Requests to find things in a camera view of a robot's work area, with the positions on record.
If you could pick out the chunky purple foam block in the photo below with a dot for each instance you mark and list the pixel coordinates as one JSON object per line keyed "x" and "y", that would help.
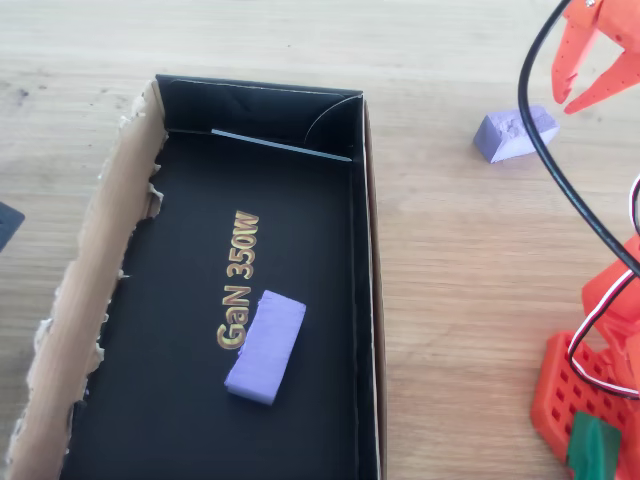
{"x": 492, "y": 140}

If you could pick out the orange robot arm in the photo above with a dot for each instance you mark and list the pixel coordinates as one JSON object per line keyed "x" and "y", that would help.
{"x": 555, "y": 390}

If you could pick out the flat purple foam block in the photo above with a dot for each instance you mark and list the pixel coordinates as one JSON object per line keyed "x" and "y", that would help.
{"x": 265, "y": 350}

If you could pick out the black cardboard box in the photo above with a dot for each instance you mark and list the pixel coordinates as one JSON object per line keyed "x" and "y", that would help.
{"x": 175, "y": 300}

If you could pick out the green table clamp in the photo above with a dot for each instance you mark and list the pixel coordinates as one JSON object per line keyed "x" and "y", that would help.
{"x": 592, "y": 450}

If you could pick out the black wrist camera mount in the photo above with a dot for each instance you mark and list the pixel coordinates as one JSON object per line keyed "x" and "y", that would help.
{"x": 7, "y": 225}

